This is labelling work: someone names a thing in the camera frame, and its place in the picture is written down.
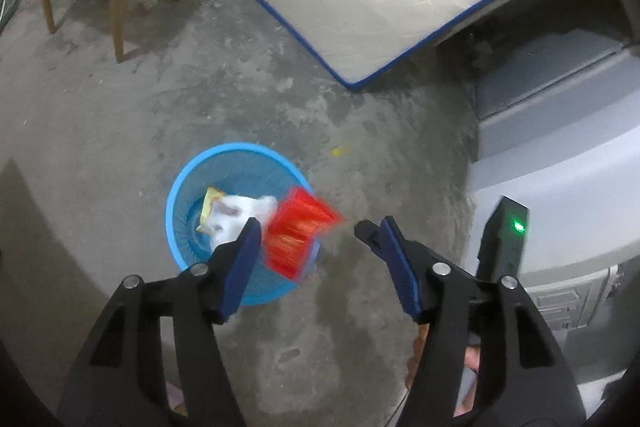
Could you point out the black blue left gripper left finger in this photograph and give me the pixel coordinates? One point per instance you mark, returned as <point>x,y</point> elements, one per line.
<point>152,357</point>

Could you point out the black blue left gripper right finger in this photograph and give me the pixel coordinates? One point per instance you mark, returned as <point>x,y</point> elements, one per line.
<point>489,357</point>

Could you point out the white cotton glove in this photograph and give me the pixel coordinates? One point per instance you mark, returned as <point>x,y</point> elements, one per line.
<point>230,214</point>

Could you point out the red snack wrapper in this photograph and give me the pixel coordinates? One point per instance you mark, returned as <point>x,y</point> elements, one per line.
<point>299,220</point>

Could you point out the blue plastic trash basket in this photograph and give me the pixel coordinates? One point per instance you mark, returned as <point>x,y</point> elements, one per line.
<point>236,169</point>

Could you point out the black device green light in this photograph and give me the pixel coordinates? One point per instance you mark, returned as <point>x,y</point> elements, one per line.
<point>503,241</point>

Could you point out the yellow wrapper in basket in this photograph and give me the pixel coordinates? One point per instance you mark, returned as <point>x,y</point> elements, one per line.
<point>211,196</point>

